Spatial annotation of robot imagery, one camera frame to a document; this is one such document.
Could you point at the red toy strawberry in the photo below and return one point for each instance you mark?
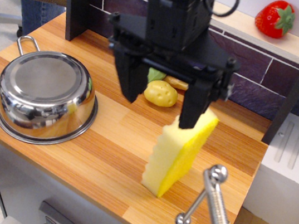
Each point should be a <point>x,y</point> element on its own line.
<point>276,19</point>

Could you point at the person in blue jeans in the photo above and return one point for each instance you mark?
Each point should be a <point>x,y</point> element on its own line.
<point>35,14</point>

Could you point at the upturned stainless steel pot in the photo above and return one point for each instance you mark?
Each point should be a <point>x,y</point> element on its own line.
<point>46,97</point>

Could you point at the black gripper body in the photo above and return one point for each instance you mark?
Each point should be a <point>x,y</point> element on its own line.
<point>173,37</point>

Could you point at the yellow sponge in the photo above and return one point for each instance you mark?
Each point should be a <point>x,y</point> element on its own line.
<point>175,152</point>

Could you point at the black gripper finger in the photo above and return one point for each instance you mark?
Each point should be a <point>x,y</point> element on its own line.
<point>199,95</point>
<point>132,74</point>

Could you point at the white dish rack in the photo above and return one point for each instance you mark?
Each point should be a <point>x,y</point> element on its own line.
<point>274,193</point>

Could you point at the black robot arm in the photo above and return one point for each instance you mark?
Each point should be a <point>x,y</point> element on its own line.
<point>173,38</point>

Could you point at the green toy cabbage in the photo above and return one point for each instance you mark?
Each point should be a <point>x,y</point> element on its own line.
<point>154,74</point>

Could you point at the yellow toy potato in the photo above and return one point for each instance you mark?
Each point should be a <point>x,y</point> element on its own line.
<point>161,94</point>

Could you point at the grey oven control panel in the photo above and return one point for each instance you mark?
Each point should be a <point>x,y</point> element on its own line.
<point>49,215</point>

